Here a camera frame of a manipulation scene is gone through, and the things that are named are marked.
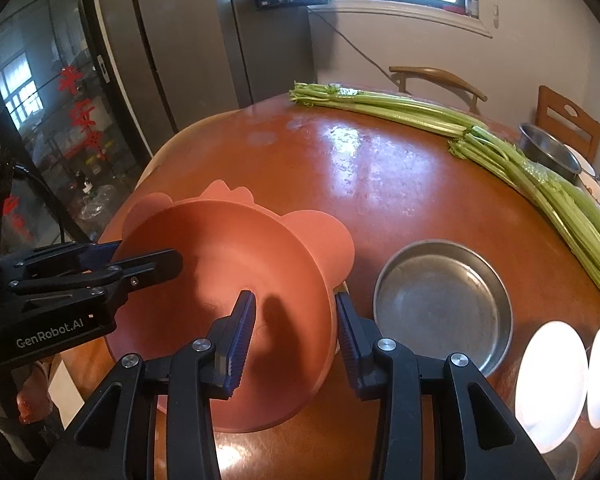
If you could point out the thick celery bunch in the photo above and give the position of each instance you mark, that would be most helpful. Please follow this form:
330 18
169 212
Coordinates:
555 195

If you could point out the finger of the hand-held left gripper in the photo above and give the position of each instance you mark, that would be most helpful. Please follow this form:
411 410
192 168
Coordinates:
102 253
150 263

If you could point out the wooden chair with cutout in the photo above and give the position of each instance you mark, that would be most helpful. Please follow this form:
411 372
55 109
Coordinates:
555 110

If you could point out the curved-back wooden chair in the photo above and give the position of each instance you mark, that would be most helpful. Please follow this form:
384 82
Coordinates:
445 76

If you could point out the orange silicone bowl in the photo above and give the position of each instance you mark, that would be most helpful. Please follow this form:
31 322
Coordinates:
230 250

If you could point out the black-framed glass door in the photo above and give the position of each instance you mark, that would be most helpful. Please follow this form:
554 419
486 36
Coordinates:
35 85

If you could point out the stainless steel bowl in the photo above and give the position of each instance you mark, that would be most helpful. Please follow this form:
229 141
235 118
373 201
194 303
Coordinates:
545 150

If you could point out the red paper decoration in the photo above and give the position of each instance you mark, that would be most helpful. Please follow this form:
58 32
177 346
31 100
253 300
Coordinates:
82 115

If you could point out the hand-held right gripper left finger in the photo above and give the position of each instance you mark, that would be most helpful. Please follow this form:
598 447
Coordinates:
240 342

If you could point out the person's left hand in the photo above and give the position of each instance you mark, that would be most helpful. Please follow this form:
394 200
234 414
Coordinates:
30 400

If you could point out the thin celery bunch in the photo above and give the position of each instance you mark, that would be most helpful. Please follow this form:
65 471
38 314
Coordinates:
380 105

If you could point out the white enamel bowl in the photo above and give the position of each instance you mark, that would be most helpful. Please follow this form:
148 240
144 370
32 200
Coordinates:
586 164

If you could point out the small dark jar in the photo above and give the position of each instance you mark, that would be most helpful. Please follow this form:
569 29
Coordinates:
472 6

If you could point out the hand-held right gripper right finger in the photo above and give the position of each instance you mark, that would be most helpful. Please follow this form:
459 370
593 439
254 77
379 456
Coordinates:
347 347

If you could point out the grey refrigerator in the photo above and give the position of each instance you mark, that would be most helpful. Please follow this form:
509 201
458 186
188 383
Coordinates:
180 35

